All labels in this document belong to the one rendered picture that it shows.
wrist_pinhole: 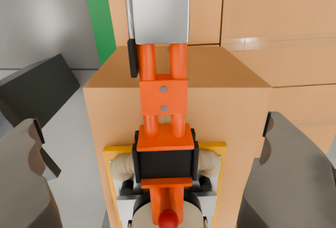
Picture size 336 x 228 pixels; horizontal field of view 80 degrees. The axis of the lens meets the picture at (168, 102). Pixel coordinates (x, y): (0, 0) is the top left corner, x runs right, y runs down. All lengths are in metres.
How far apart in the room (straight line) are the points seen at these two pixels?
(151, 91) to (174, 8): 0.10
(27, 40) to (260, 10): 1.33
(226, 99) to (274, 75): 0.53
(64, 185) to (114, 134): 1.77
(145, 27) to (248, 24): 0.65
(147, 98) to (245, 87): 0.25
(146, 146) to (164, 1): 0.18
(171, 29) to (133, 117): 0.27
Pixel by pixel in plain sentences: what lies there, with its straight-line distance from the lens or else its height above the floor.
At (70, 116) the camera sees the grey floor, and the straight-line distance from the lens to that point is 1.71.
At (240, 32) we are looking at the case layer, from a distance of 0.85.
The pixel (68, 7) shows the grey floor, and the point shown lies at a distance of 1.44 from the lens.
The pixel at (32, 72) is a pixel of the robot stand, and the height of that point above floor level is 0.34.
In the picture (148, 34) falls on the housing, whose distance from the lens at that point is 0.24.
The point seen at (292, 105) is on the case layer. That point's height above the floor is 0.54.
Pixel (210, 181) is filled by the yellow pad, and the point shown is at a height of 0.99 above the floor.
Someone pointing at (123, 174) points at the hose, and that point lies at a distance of 0.45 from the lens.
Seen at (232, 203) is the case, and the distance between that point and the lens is 0.69.
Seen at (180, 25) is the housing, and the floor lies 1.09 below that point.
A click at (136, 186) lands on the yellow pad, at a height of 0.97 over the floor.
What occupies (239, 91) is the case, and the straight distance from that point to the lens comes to 0.45.
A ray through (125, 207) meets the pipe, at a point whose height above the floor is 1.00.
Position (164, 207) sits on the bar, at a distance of 0.27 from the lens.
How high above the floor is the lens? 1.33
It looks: 62 degrees down
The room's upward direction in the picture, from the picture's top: 177 degrees clockwise
